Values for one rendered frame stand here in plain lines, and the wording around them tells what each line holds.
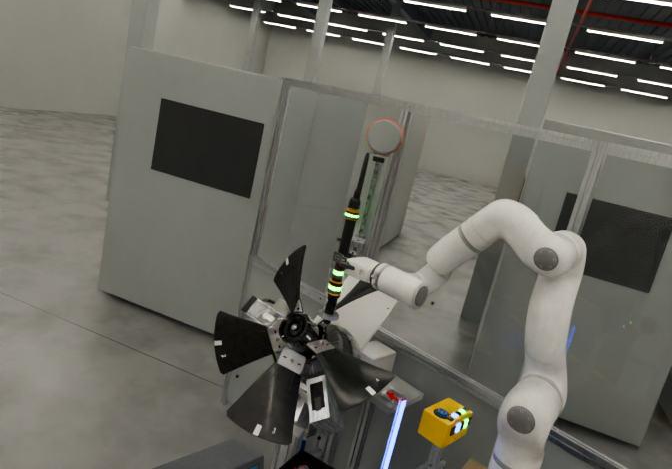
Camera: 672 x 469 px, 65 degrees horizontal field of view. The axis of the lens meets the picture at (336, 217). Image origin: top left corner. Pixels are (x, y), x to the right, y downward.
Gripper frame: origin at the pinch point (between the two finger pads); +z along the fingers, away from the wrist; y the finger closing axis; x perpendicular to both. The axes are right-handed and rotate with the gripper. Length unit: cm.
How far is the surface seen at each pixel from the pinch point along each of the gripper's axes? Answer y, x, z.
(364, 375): 1.2, -32.7, -18.7
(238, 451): -60, -26, -35
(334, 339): 10.7, -33.2, 3.9
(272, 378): -13.7, -43.7, 5.8
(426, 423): 21, -47, -34
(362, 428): 53, -88, 10
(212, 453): -65, -27, -32
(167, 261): 89, -101, 247
